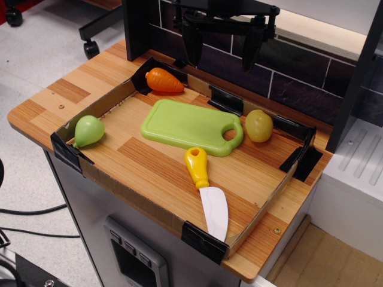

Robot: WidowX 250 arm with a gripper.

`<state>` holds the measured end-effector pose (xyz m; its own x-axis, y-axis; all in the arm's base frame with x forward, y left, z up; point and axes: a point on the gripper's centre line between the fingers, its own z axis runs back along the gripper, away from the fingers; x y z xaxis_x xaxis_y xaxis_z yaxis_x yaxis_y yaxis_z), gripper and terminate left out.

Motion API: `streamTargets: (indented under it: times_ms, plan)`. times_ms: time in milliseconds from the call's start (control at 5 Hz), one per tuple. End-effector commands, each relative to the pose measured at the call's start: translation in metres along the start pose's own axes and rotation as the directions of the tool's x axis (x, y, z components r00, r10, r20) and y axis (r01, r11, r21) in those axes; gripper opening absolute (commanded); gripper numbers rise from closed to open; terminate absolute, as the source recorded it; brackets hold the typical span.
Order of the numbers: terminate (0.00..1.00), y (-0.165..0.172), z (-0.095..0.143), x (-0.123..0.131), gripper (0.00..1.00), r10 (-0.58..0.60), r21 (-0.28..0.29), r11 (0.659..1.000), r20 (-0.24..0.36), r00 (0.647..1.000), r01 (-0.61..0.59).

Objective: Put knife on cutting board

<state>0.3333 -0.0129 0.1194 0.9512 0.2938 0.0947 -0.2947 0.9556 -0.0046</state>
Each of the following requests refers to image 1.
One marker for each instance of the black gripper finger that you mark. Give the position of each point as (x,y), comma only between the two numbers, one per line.
(193,42)
(252,44)

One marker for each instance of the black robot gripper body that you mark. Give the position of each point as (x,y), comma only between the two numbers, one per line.
(230,17)

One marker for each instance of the yellow handled toy knife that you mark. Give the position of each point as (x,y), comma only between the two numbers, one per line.
(213,199)

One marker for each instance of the cardboard fence with black tape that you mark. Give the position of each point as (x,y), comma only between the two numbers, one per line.
(153,177)

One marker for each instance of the green plastic cutting board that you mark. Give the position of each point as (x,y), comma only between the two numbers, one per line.
(185,125)

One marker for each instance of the orange toy carrot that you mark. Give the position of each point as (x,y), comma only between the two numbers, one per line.
(159,79)

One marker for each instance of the yellow toy potato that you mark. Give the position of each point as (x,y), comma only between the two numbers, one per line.
(259,126)

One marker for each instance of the black chair base with casters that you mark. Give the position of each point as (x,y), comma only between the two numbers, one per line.
(88,31)

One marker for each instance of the green toy pear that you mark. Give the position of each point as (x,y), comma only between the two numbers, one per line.
(88,130)

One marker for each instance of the white toy sink drainboard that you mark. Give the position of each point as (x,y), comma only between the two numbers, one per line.
(357,162)

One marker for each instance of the grey toy cabinet front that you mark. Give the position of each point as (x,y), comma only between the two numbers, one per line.
(123,244)

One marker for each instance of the black vertical post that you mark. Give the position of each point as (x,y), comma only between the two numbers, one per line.
(357,88)

